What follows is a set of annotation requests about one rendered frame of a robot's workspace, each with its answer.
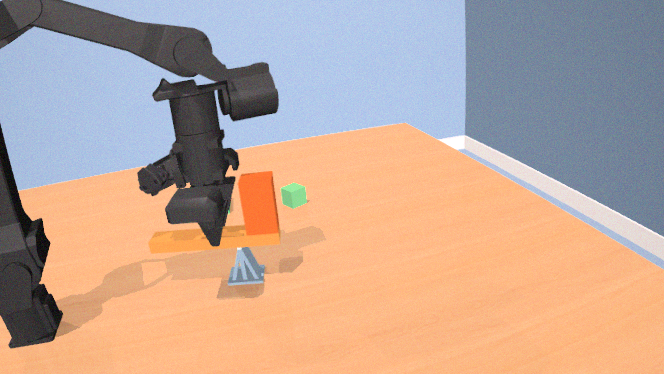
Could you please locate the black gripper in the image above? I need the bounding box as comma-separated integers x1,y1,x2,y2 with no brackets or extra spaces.
164,126,239,247

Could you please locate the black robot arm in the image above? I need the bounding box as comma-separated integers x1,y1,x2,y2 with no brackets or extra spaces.
0,0,279,349

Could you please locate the orange rectangular bar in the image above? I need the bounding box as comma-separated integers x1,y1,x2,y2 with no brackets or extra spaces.
149,171,280,254

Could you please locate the small green cube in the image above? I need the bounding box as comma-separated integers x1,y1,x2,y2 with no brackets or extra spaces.
280,183,307,209

